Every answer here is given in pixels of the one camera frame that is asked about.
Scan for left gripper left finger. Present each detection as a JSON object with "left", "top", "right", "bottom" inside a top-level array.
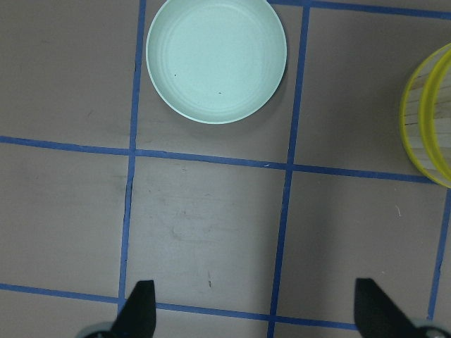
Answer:
[{"left": 110, "top": 280, "right": 156, "bottom": 338}]

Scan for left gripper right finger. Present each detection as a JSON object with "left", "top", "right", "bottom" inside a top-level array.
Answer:
[{"left": 354, "top": 278, "right": 424, "bottom": 338}]

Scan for yellow steamer basket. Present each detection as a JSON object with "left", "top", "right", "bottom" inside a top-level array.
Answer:
[
  {"left": 419, "top": 44, "right": 450, "bottom": 187},
  {"left": 400, "top": 48, "right": 445, "bottom": 187}
]

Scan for light green plate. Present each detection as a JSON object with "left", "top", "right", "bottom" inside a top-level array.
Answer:
[{"left": 145, "top": 1, "right": 288, "bottom": 125}]

